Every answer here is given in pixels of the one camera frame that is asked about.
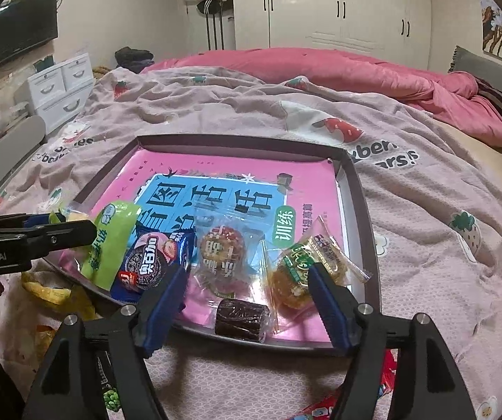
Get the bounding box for pink and blue book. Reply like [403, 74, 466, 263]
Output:
[76, 149, 352, 344]

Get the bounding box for grey padded headboard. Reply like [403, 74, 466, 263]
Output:
[448, 46, 502, 159]

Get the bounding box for white wardrobe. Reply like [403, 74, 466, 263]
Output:
[181, 0, 434, 69]

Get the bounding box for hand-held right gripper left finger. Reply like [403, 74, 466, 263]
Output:
[22, 264, 188, 420]

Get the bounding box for coat stand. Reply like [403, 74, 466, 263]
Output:
[205, 9, 226, 53]

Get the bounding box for black television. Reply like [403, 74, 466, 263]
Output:
[0, 0, 59, 81]

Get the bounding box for pink quilt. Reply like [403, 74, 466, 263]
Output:
[139, 47, 502, 155]

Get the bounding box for blue cookie packet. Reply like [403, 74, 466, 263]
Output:
[111, 223, 197, 303]

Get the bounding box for small brown cake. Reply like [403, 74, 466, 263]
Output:
[58, 208, 92, 229]

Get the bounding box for yellow snack packet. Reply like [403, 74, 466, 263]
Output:
[21, 271, 97, 321]

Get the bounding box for brown cake packet green label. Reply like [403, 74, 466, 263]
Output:
[262, 216, 373, 335]

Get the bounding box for light green snack packet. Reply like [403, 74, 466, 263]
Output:
[80, 200, 143, 290]

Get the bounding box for clear packet round red snack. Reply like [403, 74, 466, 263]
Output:
[190, 208, 273, 302]

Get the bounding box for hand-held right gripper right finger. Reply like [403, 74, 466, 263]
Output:
[307, 264, 477, 420]

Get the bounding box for black striped bag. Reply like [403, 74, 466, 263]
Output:
[196, 0, 231, 17]

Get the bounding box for pile of dark clothes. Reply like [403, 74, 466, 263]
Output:
[115, 46, 155, 73]

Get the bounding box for white drawer cabinet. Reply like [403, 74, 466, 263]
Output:
[27, 52, 95, 134]

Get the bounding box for dark chocolate roll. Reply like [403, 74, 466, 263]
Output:
[215, 297, 271, 342]

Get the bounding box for dark packet with grapes print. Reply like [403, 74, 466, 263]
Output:
[97, 350, 123, 414]

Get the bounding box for red sausage packet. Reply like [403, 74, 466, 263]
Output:
[297, 350, 399, 420]

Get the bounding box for beige bed sheet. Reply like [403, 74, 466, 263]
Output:
[435, 118, 502, 172]

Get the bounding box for shallow grey cardboard box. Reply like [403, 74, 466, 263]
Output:
[43, 135, 381, 351]

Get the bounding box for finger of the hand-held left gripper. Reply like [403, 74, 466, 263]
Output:
[0, 211, 68, 240]
[12, 219, 99, 258]

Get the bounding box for dark striped pillow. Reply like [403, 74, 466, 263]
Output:
[474, 76, 502, 120]

